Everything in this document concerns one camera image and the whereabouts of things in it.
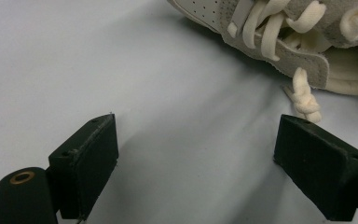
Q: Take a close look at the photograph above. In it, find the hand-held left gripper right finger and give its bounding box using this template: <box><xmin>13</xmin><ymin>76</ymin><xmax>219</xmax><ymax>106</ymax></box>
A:
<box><xmin>273</xmin><ymin>114</ymin><xmax>358</xmax><ymax>222</ymax></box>

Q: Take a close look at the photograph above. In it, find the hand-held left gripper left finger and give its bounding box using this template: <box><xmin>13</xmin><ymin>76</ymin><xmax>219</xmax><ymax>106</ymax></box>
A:
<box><xmin>48</xmin><ymin>113</ymin><xmax>119</xmax><ymax>221</ymax></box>

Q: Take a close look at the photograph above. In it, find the beige sneaker with cream laces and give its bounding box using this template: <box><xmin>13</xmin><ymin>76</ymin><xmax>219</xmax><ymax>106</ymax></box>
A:
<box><xmin>167</xmin><ymin>0</ymin><xmax>358</xmax><ymax>124</ymax></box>

